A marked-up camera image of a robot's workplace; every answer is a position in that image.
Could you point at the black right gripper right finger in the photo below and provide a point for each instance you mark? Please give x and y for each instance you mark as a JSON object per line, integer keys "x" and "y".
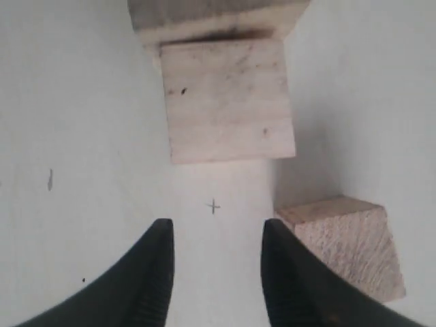
{"x": 300, "y": 290}

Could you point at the second largest wooden cube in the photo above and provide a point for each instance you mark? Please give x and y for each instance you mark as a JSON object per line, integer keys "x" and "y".
{"x": 227, "y": 101}

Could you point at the third largest wooden cube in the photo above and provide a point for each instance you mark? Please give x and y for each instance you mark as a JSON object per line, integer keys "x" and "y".
{"x": 353, "y": 238}

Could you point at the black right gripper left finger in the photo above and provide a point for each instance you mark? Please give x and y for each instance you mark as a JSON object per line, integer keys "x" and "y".
{"x": 136, "y": 291}

